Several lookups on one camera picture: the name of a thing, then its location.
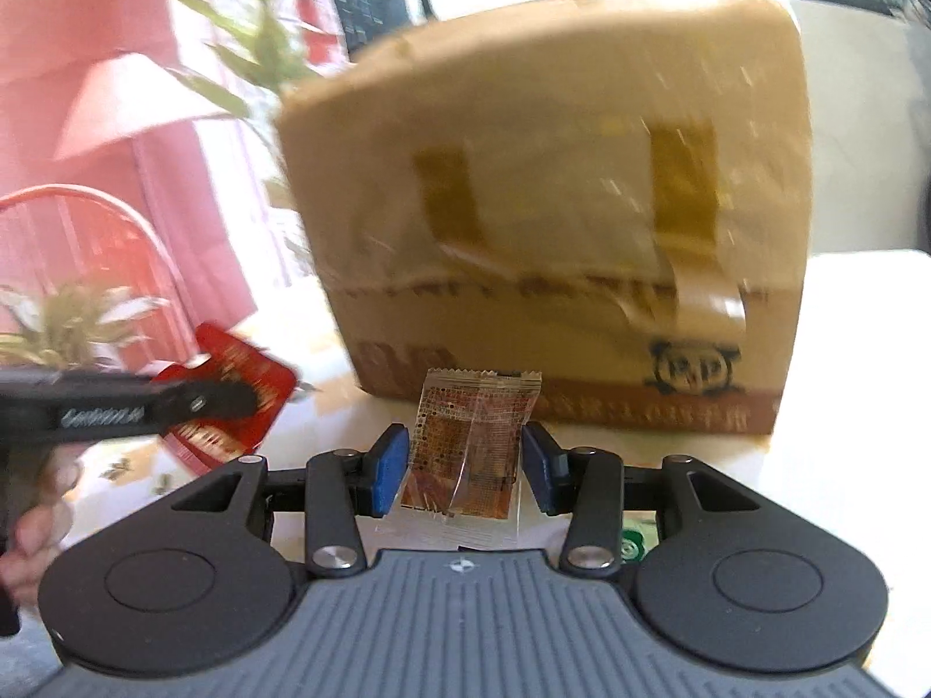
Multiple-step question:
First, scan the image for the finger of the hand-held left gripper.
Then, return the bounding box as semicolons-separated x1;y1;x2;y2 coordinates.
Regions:
155;376;260;430

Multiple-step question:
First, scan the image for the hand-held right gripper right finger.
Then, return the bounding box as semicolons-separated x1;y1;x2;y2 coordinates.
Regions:
521;420;754;575

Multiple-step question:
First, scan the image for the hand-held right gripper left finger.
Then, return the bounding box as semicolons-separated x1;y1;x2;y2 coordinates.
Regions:
167;422;410;575

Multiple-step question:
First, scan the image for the red snack packet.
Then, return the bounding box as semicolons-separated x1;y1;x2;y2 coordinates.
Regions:
151;321;301;471

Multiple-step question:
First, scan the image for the brown clear snack packet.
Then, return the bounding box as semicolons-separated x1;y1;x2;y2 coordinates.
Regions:
399;366;543;551

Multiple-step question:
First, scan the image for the plastic-lined cardboard box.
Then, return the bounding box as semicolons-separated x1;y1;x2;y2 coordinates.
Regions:
278;0;817;439

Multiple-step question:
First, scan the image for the person's left hand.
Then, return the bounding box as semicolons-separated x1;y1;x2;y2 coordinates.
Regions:
0;445;86;604

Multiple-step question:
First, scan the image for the green white snack packet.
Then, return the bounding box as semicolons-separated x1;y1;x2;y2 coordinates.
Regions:
620;515;665;562

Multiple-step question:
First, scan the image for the printed wall backdrop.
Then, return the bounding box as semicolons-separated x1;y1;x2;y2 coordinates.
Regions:
0;0;354;394

